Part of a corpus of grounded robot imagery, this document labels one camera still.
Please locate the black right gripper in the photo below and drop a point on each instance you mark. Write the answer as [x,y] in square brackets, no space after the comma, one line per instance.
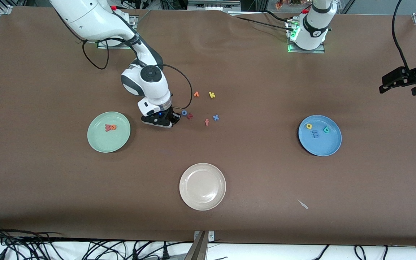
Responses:
[168,113]

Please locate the orange letter e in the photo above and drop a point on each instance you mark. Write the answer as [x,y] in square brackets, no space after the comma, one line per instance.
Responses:
[113,127]

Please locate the red letter w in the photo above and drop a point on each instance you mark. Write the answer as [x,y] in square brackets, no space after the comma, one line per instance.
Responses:
[106,128]

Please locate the blue letter m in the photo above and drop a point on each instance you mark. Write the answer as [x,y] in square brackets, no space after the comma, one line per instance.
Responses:
[315,134]

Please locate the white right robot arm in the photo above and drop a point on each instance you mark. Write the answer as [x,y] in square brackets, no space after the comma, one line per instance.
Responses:
[85,18]

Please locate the green plate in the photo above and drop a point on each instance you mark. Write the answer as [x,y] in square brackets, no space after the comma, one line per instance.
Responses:
[108,142]

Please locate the beige plate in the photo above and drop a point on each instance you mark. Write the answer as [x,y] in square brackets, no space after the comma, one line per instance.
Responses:
[202,187]

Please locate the blue plate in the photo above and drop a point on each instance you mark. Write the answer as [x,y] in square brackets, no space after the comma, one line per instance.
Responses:
[320,146]

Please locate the brown table cover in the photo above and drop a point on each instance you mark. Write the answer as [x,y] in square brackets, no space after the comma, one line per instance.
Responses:
[229,216]

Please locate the silver box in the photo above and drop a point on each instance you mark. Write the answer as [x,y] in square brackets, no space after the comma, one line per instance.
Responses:
[211,5]

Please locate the orange dried plant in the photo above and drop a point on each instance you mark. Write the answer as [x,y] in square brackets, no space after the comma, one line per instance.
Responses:
[279,4]

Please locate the small white tape scrap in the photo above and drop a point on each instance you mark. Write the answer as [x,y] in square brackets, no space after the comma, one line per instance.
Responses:
[303,204]

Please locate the silver bracket plate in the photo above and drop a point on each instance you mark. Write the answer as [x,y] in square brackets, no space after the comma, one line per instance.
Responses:
[211,236]

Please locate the grey camera stand pole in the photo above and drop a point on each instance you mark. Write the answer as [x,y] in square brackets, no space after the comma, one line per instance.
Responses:
[197,249]

